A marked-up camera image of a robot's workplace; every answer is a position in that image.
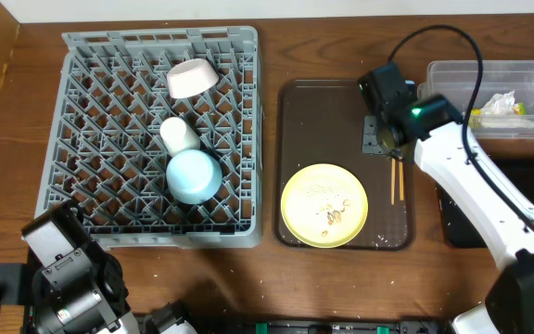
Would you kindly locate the wooden chopstick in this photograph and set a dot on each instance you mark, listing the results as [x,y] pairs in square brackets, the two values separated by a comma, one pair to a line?
[401,181]
[392,181]

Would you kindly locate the green snack wrapper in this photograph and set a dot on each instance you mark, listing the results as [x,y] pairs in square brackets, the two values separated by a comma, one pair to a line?
[499,116]

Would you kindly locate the black tray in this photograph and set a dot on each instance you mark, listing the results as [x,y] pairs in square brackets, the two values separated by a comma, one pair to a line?
[458,231]

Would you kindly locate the pink bowl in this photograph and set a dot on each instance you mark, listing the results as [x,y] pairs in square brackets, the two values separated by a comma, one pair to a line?
[191,78]

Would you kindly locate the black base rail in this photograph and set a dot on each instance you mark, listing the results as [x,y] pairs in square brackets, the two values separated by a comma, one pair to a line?
[175,318]

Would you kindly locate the grey plastic dish rack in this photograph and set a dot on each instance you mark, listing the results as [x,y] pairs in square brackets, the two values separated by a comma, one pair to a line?
[105,151]

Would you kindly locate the white cup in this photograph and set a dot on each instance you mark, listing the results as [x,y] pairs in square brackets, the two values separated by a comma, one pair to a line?
[178,136]

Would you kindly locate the clear plastic bin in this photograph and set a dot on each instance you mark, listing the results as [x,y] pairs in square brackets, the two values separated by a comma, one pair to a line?
[455,79]

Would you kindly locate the yellow plate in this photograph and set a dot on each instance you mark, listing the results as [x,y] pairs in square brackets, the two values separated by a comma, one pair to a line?
[324,205]

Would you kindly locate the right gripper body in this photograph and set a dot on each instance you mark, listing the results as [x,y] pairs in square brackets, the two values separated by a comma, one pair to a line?
[371,134]

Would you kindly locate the dark brown serving tray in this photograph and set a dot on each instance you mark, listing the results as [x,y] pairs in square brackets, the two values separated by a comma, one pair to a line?
[321,121]

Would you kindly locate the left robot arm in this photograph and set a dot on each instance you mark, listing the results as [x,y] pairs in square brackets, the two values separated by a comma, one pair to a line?
[79,287]

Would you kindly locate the white tissue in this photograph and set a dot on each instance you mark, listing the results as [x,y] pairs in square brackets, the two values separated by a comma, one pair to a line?
[509,98]

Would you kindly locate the light blue saucer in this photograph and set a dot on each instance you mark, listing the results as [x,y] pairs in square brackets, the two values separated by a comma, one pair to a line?
[193,176]

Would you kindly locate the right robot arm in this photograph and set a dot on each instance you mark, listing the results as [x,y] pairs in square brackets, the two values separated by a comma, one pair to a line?
[436,135]

